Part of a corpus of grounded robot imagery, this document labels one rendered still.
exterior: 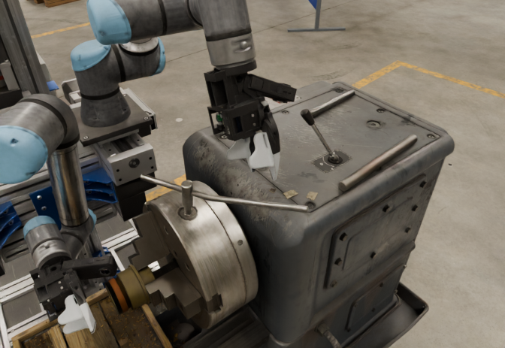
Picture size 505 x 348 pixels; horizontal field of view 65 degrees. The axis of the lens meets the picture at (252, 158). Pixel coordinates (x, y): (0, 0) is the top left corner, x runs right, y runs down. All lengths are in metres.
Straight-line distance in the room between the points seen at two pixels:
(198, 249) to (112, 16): 0.44
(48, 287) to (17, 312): 1.20
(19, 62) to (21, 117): 0.52
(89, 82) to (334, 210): 0.80
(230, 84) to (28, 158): 0.41
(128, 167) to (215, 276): 0.55
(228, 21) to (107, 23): 0.19
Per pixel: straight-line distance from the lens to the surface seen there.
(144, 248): 0.90
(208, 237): 0.81
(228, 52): 0.63
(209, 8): 0.63
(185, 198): 0.78
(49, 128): 0.89
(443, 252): 2.61
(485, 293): 2.51
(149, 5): 0.69
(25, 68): 1.40
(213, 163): 0.94
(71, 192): 1.10
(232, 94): 0.65
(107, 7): 0.68
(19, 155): 0.84
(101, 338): 1.12
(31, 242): 1.07
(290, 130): 1.03
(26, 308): 2.15
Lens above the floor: 1.81
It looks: 37 degrees down
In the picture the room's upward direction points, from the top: straight up
